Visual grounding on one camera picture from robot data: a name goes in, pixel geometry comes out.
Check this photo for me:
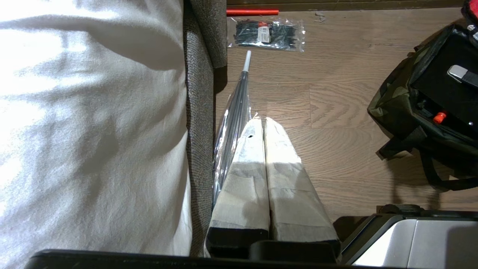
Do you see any grey fabric bed frame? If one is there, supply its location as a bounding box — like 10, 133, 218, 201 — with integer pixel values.
182, 0, 228, 257

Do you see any clear folded umbrella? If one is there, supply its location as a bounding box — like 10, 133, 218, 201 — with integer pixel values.
211, 50, 258, 210

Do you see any red bar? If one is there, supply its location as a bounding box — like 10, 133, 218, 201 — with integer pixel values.
226, 9, 279, 16

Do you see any bag of black cable ties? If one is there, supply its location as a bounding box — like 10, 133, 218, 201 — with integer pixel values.
228, 17, 306, 52

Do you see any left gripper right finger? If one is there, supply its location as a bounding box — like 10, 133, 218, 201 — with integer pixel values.
264, 117, 341, 258

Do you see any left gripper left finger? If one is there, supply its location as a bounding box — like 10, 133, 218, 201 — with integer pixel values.
206, 118, 271, 258

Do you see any black case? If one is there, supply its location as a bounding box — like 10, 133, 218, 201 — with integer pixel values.
410, 25, 478, 131

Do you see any white bed sheet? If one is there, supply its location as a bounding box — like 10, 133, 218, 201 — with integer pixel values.
0, 0, 193, 269

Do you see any camouflage bag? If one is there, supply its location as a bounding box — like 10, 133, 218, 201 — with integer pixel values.
367, 0, 478, 192

